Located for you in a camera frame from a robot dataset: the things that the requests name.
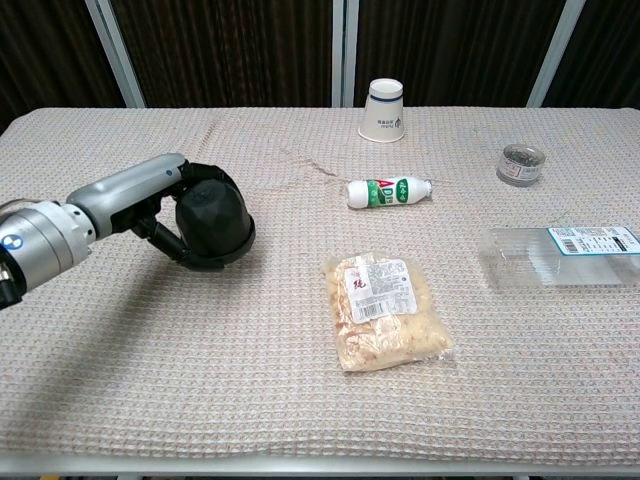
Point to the white milk bottle green label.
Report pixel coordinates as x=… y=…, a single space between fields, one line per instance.
x=390 y=192

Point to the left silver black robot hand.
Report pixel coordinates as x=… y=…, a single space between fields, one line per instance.
x=130 y=185

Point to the clear bag of yellow snacks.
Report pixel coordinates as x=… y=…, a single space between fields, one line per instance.
x=385 y=310

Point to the black round jar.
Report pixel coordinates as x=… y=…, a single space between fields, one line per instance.
x=215 y=220

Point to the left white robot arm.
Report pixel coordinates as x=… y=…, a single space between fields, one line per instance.
x=40 y=240

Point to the white paper cup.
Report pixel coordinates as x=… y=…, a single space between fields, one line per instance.
x=381 y=117

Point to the clear plastic bottle white label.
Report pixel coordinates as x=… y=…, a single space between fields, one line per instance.
x=530 y=260

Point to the round clear box metal bits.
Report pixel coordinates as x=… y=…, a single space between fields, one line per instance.
x=520 y=167

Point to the beige waffle tablecloth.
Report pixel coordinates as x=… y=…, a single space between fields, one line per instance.
x=150 y=380

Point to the aluminium partition post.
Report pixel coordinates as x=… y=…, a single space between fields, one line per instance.
x=115 y=55
x=345 y=50
x=556 y=55

